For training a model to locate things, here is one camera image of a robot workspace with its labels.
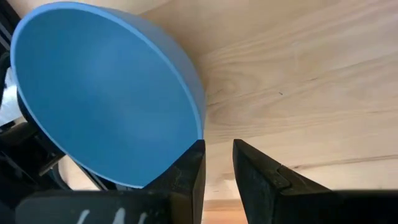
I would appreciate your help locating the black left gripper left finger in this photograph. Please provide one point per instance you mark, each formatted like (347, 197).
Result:
(174, 193)

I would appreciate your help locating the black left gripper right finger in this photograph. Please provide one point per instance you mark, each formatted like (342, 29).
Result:
(280, 199)

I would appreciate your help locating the blue bowl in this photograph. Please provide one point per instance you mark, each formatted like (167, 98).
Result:
(105, 93)

